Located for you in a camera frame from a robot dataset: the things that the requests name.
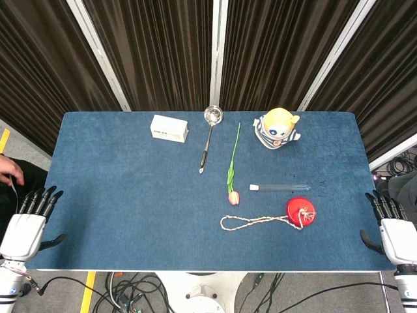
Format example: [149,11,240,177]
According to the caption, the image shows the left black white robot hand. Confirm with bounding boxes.
[0,185,67,262]

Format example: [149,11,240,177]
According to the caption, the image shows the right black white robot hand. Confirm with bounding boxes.
[359,190,417,267]

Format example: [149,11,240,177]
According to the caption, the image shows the bystander bare hand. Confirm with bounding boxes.
[0,154,25,186]

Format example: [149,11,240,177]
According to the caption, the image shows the beige braided rope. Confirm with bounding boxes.
[220,207,317,232]

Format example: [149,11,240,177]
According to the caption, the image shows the red button with white thread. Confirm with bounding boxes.
[286,197,317,226]

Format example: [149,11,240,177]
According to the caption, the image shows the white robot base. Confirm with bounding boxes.
[156,272,248,313]

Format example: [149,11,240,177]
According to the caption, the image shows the bystander black trousers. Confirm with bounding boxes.
[0,158,50,235]

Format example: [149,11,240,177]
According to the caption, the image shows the dark brown curtain panel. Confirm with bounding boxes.
[306,0,417,162]
[83,0,214,112]
[220,0,361,112]
[0,0,123,157]

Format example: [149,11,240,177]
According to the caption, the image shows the blue table mat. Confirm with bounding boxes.
[25,111,397,272]

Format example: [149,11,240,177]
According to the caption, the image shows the glass test tube white cap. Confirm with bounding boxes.
[249,184,311,192]

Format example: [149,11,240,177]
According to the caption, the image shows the white cardboard box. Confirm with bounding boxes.
[150,114,190,143]

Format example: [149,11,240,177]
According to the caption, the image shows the yellow striped plush toy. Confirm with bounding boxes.
[253,107,302,150]

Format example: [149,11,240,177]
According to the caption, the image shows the pink tulip green stem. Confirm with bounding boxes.
[226,122,242,207]

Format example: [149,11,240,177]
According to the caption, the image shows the coiled black cables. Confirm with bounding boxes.
[386,148,417,177]

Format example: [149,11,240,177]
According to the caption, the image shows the white frame rail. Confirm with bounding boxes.
[369,132,417,171]

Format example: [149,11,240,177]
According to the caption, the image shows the long black floor cable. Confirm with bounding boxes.
[252,272,405,313]

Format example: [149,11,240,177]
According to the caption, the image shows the black floor cable bundle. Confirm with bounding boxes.
[93,272,175,313]

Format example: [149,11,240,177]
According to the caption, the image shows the white frame post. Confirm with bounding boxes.
[66,0,132,112]
[208,0,229,106]
[296,0,379,112]

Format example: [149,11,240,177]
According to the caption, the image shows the steel ladle black handle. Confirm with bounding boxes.
[198,105,224,175]

